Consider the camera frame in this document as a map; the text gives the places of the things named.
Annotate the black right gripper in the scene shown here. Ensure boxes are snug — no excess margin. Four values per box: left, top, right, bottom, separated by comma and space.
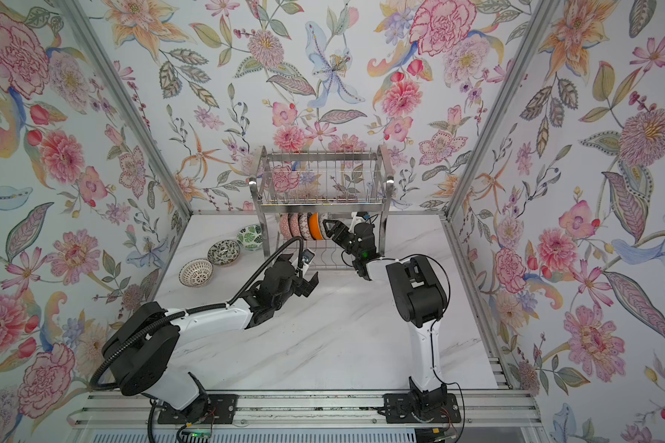
325, 220, 365, 263

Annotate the plain white bowl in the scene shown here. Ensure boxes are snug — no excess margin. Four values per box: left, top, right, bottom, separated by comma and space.
308, 213, 324, 241

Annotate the dark patterned bowl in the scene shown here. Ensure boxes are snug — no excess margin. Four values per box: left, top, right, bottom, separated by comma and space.
288, 213, 302, 237

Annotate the dark speckled pattern bowl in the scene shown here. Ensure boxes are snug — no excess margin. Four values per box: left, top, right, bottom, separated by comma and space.
207, 239, 241, 267

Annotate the white lattice pattern bowl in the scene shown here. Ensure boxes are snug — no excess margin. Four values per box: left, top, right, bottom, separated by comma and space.
178, 258, 214, 288

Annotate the pale green patterned bowl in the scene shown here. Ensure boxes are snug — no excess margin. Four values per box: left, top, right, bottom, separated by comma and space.
319, 214, 330, 240

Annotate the blue geometric pattern bowl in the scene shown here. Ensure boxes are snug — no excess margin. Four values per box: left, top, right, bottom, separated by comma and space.
299, 213, 312, 240

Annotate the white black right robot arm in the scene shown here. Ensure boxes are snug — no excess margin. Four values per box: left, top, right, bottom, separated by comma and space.
323, 215, 449, 421

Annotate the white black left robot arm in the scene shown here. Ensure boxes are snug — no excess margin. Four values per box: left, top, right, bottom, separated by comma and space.
90, 249, 319, 421

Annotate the steel two-tier dish rack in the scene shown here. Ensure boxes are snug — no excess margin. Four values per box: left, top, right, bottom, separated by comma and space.
248, 144, 395, 271

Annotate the green leaf pattern bowl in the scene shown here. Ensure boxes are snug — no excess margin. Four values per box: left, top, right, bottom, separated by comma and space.
236, 224, 263, 251

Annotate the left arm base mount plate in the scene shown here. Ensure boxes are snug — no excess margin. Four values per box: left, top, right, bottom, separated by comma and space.
157, 394, 239, 425

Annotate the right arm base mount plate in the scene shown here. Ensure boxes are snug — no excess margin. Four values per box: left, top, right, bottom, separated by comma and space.
378, 392, 463, 425

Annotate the black corrugated left cable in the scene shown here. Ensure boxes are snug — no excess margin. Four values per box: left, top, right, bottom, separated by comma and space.
88, 236, 306, 392

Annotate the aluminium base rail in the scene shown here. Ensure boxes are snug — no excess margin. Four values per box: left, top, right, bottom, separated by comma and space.
65, 388, 544, 430

